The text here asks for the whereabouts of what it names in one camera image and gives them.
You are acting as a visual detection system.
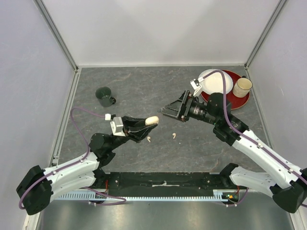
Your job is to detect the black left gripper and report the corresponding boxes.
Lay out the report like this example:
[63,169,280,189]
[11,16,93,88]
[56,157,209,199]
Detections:
[108,115,158,151]

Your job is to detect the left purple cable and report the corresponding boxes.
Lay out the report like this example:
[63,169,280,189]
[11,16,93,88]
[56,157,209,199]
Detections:
[18,107,128,210]

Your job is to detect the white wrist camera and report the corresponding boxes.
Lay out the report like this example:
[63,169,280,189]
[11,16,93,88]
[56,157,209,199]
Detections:
[190,77,204,97]
[105,114,125,137]

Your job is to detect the beige earbud charging case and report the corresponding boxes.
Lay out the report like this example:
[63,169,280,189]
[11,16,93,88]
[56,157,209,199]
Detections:
[145,116,159,126]

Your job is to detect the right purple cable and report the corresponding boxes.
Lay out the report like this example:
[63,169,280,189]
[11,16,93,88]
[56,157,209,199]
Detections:
[202,69,307,208]

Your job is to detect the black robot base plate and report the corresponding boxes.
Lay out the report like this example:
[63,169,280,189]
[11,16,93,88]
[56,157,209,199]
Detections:
[90,172,237,197]

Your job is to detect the dark green mug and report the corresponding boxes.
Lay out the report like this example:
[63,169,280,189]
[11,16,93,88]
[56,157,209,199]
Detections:
[95,87,116,107]

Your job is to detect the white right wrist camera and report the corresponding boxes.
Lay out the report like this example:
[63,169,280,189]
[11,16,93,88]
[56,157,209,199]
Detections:
[190,77,204,97]

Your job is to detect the white plate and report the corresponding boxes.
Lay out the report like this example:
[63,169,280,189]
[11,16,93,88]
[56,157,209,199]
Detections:
[200,71,233,95]

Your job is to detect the red round tray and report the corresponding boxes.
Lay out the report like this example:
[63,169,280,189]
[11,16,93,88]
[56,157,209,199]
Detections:
[201,70,250,110]

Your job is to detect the purple cable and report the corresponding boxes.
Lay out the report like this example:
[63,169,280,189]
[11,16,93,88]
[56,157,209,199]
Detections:
[18,107,128,210]
[202,69,307,208]

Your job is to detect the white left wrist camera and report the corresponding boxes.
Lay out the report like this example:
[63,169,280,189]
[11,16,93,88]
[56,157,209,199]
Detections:
[105,114,125,137]

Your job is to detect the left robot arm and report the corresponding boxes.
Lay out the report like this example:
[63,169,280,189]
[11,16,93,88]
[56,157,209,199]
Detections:
[16,114,159,215]

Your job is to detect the light blue cable duct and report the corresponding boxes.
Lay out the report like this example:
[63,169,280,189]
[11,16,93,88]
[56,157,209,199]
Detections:
[56,190,228,202]

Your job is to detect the beige patterned cup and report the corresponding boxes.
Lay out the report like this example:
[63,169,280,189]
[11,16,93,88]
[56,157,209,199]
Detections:
[233,77,253,98]

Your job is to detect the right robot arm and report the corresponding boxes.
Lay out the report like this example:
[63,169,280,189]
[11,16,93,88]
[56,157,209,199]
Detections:
[158,91,307,213]

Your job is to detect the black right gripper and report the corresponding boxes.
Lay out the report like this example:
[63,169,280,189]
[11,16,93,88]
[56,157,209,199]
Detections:
[158,89,219,126]

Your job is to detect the aluminium frame rails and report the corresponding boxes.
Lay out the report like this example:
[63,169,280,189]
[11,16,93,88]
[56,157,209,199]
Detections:
[31,0,307,230]

